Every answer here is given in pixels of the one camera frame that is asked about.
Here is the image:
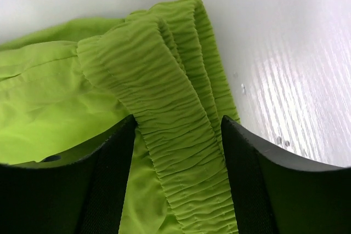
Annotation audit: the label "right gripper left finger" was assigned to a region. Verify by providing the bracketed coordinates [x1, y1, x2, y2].
[1, 115, 136, 233]

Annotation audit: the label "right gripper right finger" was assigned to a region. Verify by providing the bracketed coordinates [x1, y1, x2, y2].
[221, 116, 350, 233]

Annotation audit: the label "lime green shorts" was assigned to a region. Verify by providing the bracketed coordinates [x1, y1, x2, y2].
[1, 0, 239, 233]

